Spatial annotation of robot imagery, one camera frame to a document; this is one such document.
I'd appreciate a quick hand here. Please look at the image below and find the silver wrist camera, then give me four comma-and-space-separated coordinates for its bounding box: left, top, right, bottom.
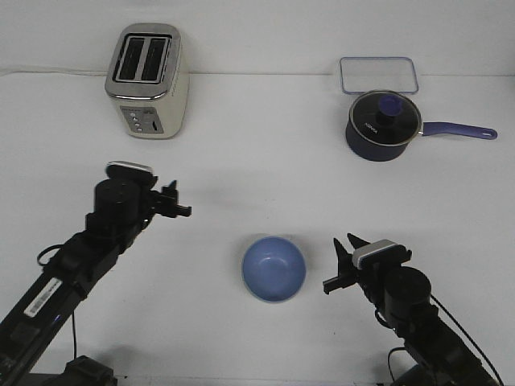
352, 239, 411, 270
105, 161, 154, 179

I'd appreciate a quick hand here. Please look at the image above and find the clear blue-rimmed container lid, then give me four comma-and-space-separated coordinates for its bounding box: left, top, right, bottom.
339, 56, 419, 95

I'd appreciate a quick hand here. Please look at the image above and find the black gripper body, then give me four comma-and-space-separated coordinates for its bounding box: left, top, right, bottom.
142, 191, 178, 220
323, 261, 382, 294

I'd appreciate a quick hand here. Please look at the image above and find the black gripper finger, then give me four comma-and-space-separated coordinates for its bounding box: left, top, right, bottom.
161, 180, 178, 197

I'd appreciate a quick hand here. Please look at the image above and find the silver two-slot toaster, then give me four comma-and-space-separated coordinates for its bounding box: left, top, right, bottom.
105, 23, 189, 139

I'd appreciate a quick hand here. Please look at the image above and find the glass pot lid blue knob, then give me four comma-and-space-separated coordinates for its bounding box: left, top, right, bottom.
349, 90, 422, 144

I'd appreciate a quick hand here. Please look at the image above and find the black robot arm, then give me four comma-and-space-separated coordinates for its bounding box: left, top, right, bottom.
323, 234, 503, 385
1, 179, 192, 385

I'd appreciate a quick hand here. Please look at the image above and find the blue bowl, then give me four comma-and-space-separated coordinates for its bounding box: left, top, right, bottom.
241, 236, 307, 303

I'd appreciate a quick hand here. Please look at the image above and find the dark blue saucepan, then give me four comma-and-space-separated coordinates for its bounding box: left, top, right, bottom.
345, 121, 498, 162

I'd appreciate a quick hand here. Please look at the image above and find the white toaster power cable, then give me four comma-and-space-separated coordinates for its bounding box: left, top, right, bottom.
0, 66, 110, 78

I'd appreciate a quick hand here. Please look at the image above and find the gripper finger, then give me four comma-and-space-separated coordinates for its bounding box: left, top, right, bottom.
347, 232, 370, 252
171, 204, 192, 218
333, 238, 354, 277

